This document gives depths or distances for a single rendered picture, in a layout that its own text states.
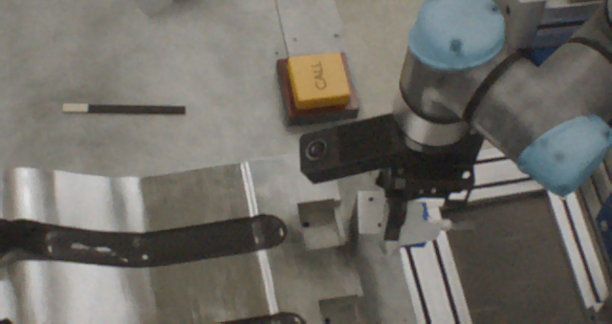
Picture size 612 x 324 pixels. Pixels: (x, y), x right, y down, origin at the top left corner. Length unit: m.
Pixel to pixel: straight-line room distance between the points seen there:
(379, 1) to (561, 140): 1.56
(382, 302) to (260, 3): 0.41
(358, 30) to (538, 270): 0.69
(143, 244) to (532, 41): 0.48
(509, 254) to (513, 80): 1.05
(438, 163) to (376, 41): 1.30
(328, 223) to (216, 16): 0.33
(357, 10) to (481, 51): 1.52
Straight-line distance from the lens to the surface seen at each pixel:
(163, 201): 1.30
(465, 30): 1.05
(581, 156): 1.04
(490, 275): 2.06
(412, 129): 1.14
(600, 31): 1.11
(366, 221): 1.33
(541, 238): 2.11
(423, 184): 1.22
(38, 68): 1.49
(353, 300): 1.27
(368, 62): 2.48
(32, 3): 1.55
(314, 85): 1.43
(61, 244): 1.25
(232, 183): 1.31
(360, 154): 1.20
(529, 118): 1.04
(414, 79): 1.09
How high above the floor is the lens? 2.03
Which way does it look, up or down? 59 degrees down
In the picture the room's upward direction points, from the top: 10 degrees clockwise
